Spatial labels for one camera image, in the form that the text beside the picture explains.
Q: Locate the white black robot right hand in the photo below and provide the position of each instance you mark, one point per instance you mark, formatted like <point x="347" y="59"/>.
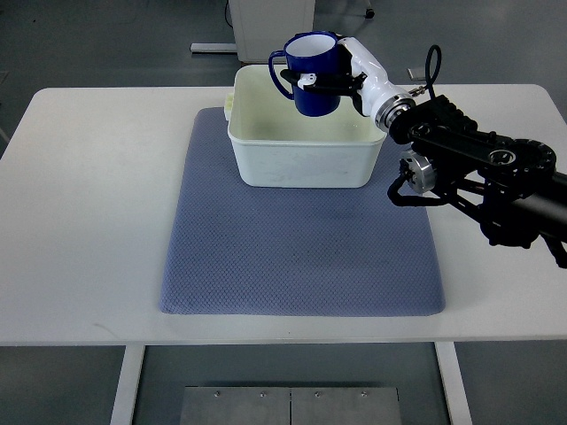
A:
<point x="362" y="78"/>

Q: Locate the blue enamel mug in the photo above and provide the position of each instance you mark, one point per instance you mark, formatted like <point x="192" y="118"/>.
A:
<point x="308" y="56"/>

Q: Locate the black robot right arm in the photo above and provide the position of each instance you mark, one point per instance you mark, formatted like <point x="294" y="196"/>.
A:
<point x="510" y="187"/>

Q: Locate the white plastic box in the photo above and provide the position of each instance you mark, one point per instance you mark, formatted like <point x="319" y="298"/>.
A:
<point x="276" y="146"/>

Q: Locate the small grey floor plate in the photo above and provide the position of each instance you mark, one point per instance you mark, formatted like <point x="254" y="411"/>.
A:
<point x="416" y="73"/>

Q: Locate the white base bar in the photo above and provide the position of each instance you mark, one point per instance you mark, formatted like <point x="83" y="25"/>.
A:
<point x="213" y="48"/>

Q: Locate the blue textured mat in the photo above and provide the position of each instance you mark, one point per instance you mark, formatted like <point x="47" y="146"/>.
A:
<point x="238" y="249"/>

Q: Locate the right white table leg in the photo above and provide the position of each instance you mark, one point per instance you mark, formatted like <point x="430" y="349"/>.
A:
<point x="451" y="376"/>

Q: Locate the white table leg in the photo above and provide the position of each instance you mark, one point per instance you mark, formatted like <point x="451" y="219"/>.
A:
<point x="451" y="376"/>
<point x="128" y="383"/>

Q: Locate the grey metal floor plate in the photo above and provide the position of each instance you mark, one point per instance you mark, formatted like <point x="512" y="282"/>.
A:
<point x="290" y="405"/>

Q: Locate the left white table leg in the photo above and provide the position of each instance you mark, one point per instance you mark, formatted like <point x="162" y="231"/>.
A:
<point x="128" y="383"/>

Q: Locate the white cabinet pedestal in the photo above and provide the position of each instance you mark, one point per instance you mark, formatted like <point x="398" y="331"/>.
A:
<point x="261" y="27"/>

